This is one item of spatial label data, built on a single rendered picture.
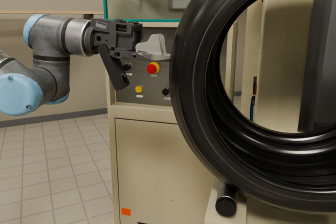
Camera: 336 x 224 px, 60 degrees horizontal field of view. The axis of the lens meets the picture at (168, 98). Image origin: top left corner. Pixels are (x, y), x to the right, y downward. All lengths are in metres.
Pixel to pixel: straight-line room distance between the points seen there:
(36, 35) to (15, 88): 0.18
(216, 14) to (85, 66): 3.51
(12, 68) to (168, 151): 0.83
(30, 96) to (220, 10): 0.41
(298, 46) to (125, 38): 0.50
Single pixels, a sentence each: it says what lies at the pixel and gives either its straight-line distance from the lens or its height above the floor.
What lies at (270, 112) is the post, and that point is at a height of 1.00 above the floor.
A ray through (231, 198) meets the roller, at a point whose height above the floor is 0.92.
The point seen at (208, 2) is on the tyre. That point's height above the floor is 1.31.
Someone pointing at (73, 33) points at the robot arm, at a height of 1.25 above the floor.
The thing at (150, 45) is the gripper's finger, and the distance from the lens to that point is 0.67.
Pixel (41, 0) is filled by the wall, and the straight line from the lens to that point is 3.89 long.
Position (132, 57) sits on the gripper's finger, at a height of 1.20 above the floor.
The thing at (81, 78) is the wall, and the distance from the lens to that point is 4.00.
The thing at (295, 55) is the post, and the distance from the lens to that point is 0.93.
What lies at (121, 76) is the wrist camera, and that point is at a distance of 0.72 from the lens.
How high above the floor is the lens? 1.28
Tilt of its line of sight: 15 degrees down
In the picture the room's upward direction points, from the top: straight up
